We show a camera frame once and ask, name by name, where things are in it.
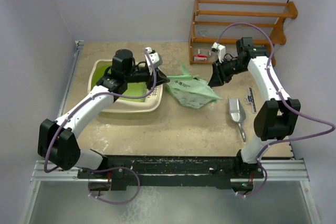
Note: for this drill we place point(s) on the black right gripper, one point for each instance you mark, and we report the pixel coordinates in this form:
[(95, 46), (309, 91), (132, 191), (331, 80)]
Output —
[(219, 76)]

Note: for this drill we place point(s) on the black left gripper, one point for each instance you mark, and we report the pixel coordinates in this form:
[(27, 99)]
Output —
[(160, 78)]

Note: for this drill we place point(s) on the green cat litter bag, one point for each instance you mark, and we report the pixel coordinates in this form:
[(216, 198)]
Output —
[(191, 91)]

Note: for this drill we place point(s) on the black white bag sealing strip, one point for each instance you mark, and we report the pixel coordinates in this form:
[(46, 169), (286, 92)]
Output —
[(250, 100)]

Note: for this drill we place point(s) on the silver metal scoop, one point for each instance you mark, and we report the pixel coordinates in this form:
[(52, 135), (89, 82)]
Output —
[(237, 115)]

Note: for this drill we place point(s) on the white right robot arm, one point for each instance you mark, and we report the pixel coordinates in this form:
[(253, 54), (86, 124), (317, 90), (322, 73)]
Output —
[(275, 120)]

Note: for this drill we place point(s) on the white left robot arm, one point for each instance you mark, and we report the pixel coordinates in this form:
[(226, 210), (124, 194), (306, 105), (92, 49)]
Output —
[(57, 141)]

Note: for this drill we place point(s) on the red white small box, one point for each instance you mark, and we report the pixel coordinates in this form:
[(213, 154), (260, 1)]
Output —
[(200, 58)]

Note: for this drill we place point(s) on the beige green litter box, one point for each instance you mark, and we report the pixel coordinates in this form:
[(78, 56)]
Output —
[(124, 105)]

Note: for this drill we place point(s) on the wooden shelf rack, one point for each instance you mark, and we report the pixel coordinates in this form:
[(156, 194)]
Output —
[(277, 35)]

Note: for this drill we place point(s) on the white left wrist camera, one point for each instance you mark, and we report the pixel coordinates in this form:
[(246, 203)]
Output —
[(153, 59)]

